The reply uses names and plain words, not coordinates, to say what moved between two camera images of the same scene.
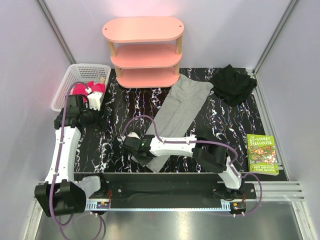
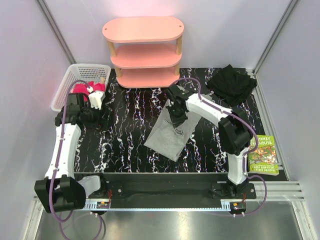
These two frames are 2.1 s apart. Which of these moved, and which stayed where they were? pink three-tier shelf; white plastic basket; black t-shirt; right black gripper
Moved: right black gripper
Stayed: pink three-tier shelf; black t-shirt; white plastic basket
